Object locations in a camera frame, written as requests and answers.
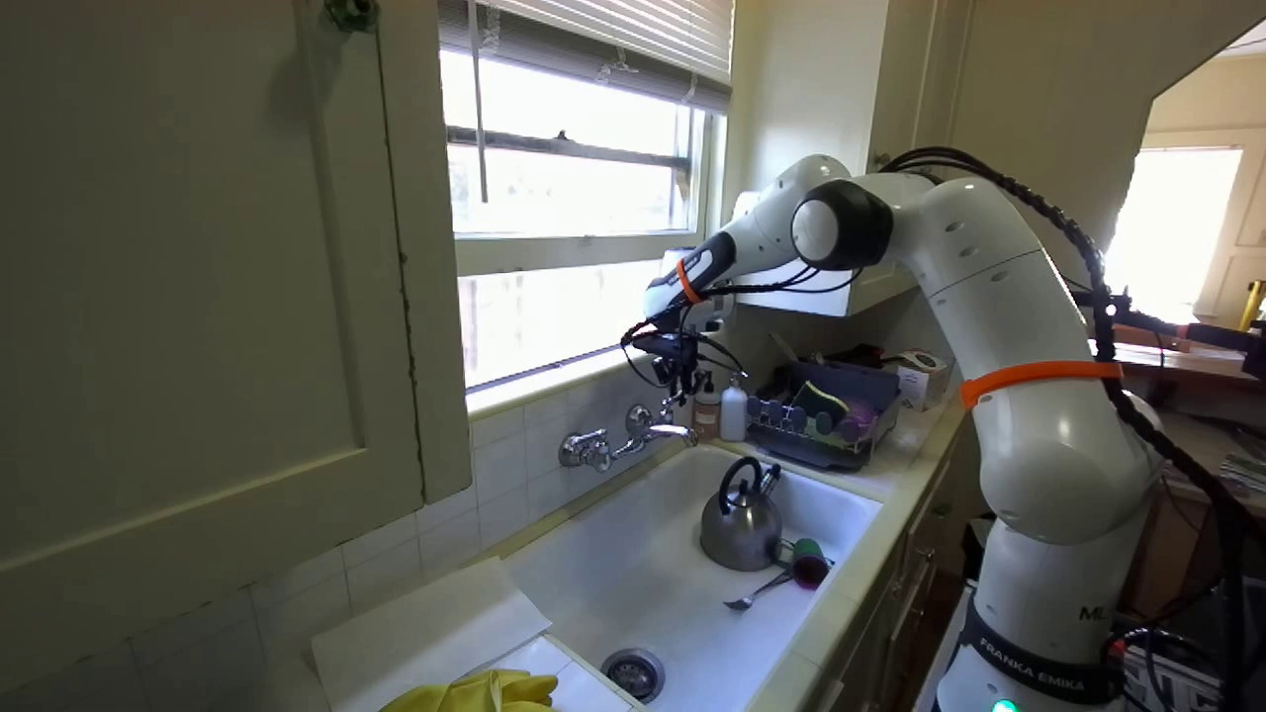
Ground green and pink scrubber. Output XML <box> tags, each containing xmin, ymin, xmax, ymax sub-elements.
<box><xmin>771</xmin><ymin>532</ymin><xmax>837</xmax><ymax>595</ymax></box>

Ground white ceramic sink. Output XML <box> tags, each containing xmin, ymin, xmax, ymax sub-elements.
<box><xmin>506</xmin><ymin>441</ymin><xmax>887</xmax><ymax>712</ymax></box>

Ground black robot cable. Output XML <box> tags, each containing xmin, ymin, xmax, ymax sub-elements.
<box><xmin>616</xmin><ymin>143</ymin><xmax>1253</xmax><ymax>712</ymax></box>

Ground steel kettle with black handle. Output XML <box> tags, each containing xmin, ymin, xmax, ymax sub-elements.
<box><xmin>697</xmin><ymin>454</ymin><xmax>788</xmax><ymax>575</ymax></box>

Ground yellow rubber gloves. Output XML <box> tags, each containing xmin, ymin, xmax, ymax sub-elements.
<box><xmin>382</xmin><ymin>666</ymin><xmax>567</xmax><ymax>712</ymax></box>

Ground white cabinet beside dish rack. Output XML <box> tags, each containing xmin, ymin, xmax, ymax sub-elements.
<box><xmin>728</xmin><ymin>0</ymin><xmax>934</xmax><ymax>321</ymax></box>

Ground chrome wall faucet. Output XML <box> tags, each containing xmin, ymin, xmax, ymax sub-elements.
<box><xmin>560</xmin><ymin>389</ymin><xmax>701</xmax><ymax>474</ymax></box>

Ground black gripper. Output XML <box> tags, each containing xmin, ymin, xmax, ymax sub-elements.
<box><xmin>648</xmin><ymin>314</ymin><xmax>711</xmax><ymax>398</ymax></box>

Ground white window frame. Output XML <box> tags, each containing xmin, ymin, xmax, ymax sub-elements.
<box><xmin>438</xmin><ymin>0</ymin><xmax>735</xmax><ymax>414</ymax></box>

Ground dark dish rack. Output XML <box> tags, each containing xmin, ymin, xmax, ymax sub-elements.
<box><xmin>744</xmin><ymin>352</ymin><xmax>906</xmax><ymax>474</ymax></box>

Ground cream wall cabinet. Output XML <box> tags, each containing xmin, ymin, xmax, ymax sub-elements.
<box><xmin>0</xmin><ymin>0</ymin><xmax>476</xmax><ymax>687</ymax></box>

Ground metal sink drain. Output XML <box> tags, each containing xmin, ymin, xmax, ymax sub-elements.
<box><xmin>603</xmin><ymin>646</ymin><xmax>670</xmax><ymax>703</ymax></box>

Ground white window blind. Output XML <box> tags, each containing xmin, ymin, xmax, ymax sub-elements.
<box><xmin>470</xmin><ymin>0</ymin><xmax>739</xmax><ymax>89</ymax></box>

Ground white soap pump bottle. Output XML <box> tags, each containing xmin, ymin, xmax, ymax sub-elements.
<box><xmin>718</xmin><ymin>377</ymin><xmax>751</xmax><ymax>447</ymax></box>

